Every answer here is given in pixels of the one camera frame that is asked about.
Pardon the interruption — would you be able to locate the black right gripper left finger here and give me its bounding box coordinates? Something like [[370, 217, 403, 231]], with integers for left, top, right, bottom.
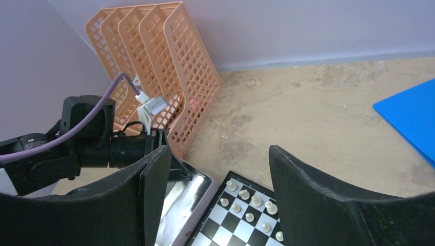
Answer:
[[1, 146, 170, 245]]

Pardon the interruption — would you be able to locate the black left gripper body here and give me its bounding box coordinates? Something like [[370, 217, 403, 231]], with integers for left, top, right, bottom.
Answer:
[[145, 129, 193, 182]]

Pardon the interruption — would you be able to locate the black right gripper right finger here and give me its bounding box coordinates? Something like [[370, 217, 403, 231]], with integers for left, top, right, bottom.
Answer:
[[269, 145, 434, 245]]

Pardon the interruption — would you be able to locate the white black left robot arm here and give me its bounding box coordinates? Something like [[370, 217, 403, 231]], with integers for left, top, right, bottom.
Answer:
[[1, 95, 167, 197]]

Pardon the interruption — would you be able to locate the black white chess board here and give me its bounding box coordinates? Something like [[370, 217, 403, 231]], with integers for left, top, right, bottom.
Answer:
[[186, 171, 284, 245]]

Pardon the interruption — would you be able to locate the pink capped small bottle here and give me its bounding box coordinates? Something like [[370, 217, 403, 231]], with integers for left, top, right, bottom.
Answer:
[[189, 98, 203, 112]]

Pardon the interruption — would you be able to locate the pink metal tin box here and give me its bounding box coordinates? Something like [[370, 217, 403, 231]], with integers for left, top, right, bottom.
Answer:
[[155, 160, 219, 245]]

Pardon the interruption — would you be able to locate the orange plastic file organizer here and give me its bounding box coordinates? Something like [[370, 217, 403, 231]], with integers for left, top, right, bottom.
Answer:
[[85, 2, 223, 159]]

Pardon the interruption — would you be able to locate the blue notebook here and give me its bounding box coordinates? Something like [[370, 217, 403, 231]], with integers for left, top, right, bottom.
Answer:
[[372, 79, 434, 167]]

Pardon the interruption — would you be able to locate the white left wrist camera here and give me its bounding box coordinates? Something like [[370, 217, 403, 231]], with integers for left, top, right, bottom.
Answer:
[[135, 92, 168, 135]]

